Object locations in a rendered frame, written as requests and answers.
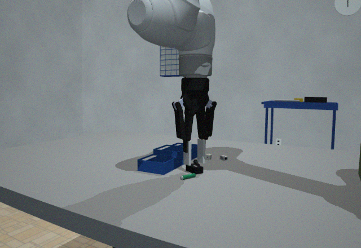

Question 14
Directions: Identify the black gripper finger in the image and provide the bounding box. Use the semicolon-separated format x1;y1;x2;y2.
195;99;217;163
172;98;197;166

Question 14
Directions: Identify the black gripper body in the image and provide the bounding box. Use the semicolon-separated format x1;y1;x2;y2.
180;77;209;112

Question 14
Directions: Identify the green battery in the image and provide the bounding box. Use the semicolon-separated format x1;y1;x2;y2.
180;173;196;180

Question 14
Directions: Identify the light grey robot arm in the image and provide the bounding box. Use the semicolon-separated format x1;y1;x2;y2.
127;0;215;78

